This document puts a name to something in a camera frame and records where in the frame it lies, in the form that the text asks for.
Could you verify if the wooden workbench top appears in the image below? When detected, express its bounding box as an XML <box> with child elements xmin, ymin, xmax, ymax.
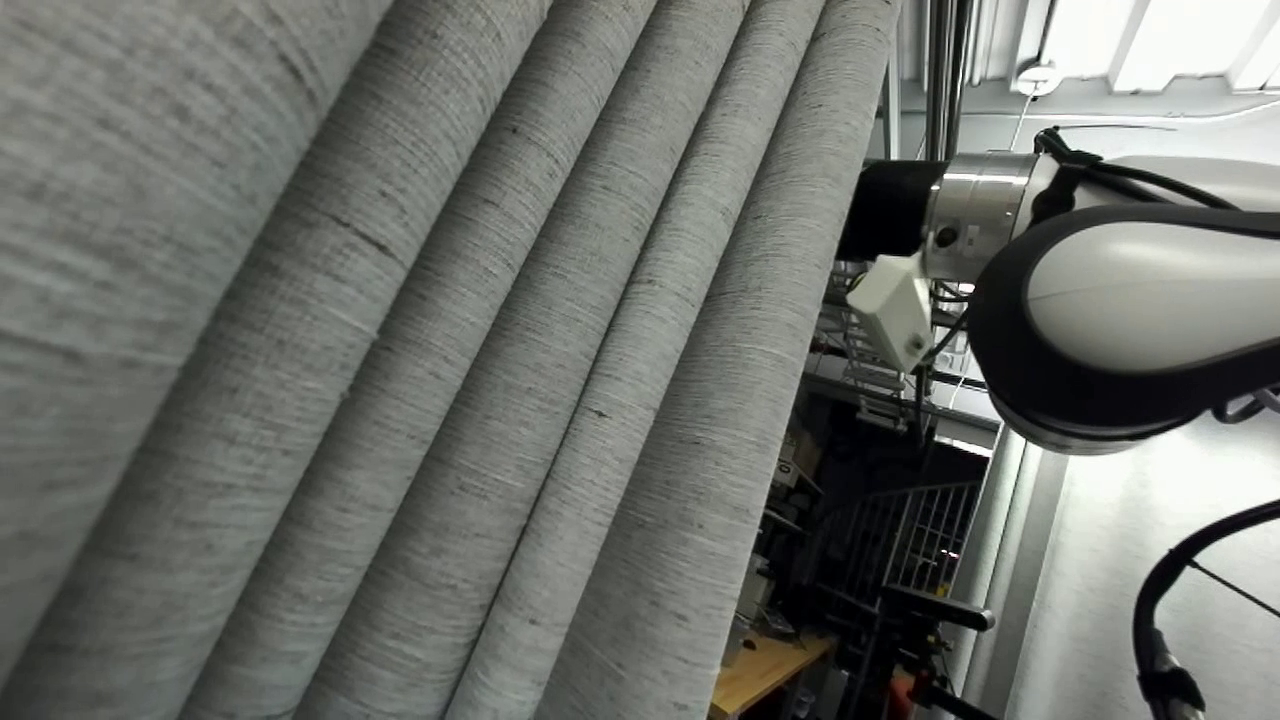
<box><xmin>707</xmin><ymin>632</ymin><xmax>835</xmax><ymax>720</ymax></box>

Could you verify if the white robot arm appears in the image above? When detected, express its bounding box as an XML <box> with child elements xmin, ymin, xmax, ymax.
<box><xmin>835</xmin><ymin>153</ymin><xmax>1280</xmax><ymax>454</ymax></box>

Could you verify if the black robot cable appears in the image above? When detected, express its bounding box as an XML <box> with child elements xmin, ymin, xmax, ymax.
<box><xmin>1131</xmin><ymin>494</ymin><xmax>1280</xmax><ymax>720</ymax></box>

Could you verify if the grey fabric curtain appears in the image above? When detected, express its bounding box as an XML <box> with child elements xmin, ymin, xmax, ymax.
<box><xmin>0</xmin><ymin>0</ymin><xmax>901</xmax><ymax>720</ymax></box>

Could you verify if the small white box device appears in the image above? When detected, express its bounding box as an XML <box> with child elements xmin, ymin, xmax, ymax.
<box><xmin>849</xmin><ymin>257</ymin><xmax>931</xmax><ymax>373</ymax></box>

